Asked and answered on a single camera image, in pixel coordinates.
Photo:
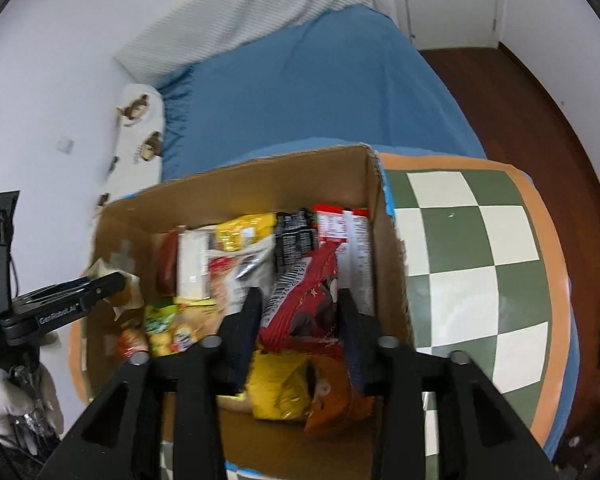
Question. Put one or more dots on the blue flower print cardboard box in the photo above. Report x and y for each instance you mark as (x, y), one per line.
(260, 180)

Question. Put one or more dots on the white monkey print pillow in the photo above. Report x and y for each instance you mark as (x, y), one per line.
(135, 160)

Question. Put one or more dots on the person's left hand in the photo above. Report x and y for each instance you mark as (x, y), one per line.
(10, 400)

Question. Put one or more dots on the large orange snack packet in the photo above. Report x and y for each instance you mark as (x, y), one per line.
(335, 400)

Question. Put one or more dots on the small yellow red snack packet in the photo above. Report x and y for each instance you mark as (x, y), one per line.
(132, 342)

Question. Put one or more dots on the black snack packet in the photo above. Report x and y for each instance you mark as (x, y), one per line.
(292, 240)

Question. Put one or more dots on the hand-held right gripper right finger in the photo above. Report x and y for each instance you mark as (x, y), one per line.
(360, 345)

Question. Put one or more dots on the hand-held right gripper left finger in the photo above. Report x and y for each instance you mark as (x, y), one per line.
(240, 340)

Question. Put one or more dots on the blue bed sheet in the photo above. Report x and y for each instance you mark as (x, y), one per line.
(305, 85)

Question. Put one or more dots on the red star print snack packet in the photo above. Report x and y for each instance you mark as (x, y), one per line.
(305, 300)

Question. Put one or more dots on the yellow chip picture snack packet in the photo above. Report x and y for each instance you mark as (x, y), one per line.
(195, 325)

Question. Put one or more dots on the white pink snack packet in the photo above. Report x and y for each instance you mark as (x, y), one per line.
(220, 280)

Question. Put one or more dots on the red white snack packet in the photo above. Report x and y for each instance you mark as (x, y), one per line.
(330, 227)
(357, 260)

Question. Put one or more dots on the yellow white snack packet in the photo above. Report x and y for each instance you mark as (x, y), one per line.
(240, 230)

